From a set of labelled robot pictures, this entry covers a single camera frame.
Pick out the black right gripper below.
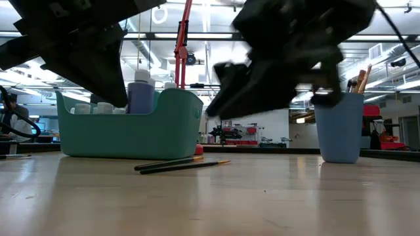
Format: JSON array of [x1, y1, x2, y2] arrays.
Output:
[[205, 0, 344, 121]]

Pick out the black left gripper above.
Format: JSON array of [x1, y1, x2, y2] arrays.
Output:
[[0, 0, 167, 108]]

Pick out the blue plastic cup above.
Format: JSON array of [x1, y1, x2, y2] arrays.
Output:
[[314, 91, 365, 164]]

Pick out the large violet-blue paint bottle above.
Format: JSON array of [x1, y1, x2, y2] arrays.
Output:
[[127, 69, 156, 115]]

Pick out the distant robot workstation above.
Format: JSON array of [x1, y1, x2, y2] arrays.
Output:
[[206, 123, 293, 148]]

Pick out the person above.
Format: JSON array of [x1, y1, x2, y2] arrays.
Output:
[[0, 93, 33, 144]]

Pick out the shelf with red bins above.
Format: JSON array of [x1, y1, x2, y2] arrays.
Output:
[[320, 104, 408, 151]]

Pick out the teal plastic bin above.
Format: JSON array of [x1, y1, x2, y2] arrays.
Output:
[[54, 87, 204, 161]]

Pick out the thick black cable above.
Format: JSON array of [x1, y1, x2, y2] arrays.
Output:
[[0, 84, 42, 139]]

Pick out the white cable loop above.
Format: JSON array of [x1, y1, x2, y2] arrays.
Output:
[[150, 5, 169, 25]]

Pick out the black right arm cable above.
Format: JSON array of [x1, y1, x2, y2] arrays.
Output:
[[375, 1, 420, 68]]

